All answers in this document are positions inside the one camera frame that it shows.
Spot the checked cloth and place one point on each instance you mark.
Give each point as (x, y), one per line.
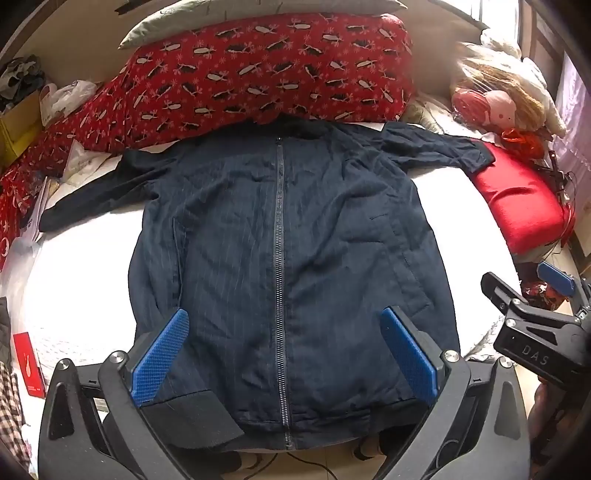
(11, 415)

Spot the white plastic bag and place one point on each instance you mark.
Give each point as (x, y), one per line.
(64, 99)

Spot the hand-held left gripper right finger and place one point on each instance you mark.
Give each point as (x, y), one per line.
(411, 360)

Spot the beige patterned pillow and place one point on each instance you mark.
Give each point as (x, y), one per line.
(425, 115)

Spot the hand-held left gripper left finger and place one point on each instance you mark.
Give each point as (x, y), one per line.
(159, 360)

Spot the pile of dark clothes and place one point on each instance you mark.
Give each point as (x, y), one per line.
(18, 76)

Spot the red box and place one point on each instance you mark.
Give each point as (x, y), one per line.
(30, 364)

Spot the doll in plastic bag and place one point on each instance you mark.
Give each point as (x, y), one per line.
(498, 106)

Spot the grey pillow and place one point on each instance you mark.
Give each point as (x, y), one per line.
(184, 18)

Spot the white paper bag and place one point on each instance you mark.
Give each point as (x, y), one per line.
(85, 161)

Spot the pink curtain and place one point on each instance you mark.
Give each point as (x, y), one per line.
(575, 115)

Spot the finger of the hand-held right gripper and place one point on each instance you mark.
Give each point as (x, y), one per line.
(556, 277)
(508, 300)

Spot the yellow cardboard box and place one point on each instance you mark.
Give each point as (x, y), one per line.
(14, 134)

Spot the red cushion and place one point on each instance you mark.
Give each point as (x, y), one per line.
(521, 203)

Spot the red printed quilt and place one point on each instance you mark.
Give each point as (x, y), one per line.
(277, 69)

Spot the navy pinstriped zip jacket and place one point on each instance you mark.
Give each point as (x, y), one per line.
(323, 230)

